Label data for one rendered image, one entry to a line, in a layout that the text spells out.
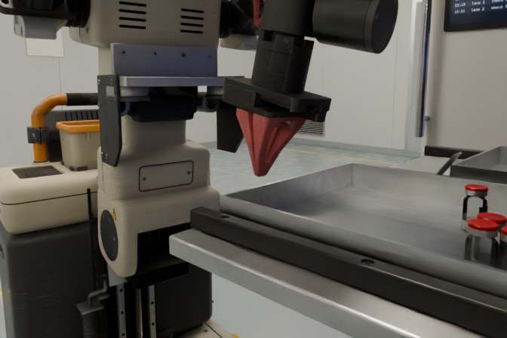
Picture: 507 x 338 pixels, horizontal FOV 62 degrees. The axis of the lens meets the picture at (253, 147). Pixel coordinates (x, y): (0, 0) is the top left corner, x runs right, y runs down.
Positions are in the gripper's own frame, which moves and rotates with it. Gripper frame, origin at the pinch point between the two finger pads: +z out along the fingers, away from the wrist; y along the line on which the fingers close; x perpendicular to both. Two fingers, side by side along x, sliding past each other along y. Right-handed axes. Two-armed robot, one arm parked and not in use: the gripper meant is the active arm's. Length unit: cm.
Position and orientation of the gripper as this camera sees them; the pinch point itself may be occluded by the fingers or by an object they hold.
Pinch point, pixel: (261, 168)
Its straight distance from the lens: 47.2
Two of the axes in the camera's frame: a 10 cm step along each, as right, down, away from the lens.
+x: 6.7, -0.8, 7.3
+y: 7.2, 3.1, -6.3
